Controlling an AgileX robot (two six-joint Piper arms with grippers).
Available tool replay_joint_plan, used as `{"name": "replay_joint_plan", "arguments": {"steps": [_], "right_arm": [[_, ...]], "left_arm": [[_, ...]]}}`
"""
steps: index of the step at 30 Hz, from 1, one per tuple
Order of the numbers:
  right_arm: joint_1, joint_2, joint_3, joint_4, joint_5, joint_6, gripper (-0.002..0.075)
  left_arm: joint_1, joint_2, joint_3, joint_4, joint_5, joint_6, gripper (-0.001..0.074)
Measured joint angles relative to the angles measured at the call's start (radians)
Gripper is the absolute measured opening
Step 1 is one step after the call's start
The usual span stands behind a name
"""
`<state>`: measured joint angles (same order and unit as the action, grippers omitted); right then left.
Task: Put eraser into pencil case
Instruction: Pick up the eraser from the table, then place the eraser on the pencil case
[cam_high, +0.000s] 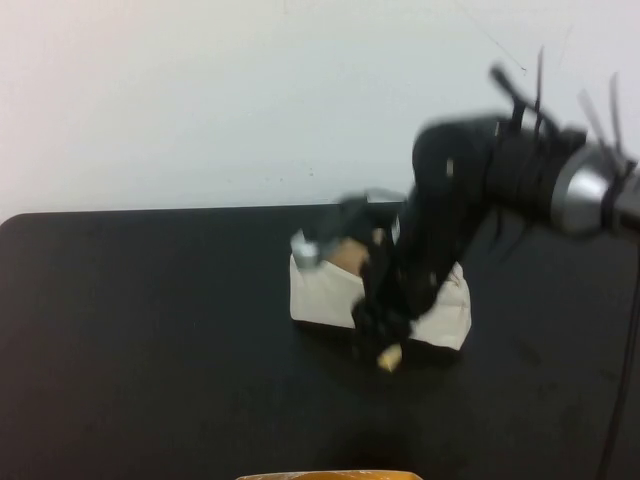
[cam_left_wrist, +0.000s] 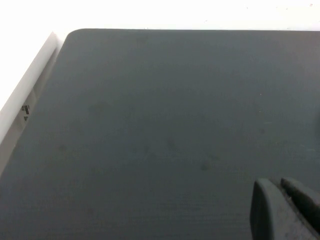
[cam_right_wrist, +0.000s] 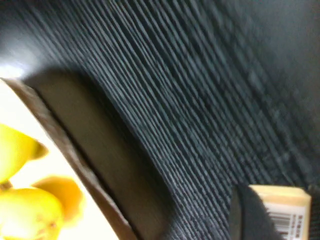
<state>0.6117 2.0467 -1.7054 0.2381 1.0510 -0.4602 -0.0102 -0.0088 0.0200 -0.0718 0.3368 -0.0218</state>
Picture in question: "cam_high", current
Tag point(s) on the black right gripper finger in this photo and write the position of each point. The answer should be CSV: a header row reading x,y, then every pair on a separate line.
x,y
400,331
364,335

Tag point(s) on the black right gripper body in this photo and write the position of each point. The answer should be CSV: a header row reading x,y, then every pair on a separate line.
x,y
405,280

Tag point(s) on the yellow eraser with barcode label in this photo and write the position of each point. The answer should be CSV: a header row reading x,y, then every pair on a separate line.
x,y
389,359

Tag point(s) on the cream canvas zip pencil case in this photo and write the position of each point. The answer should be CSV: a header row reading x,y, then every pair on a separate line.
x,y
322,295

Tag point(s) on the yellow cardboard box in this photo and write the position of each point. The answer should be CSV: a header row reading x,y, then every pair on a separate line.
x,y
325,475

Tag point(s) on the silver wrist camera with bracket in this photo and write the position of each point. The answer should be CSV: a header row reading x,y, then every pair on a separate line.
x,y
306,252

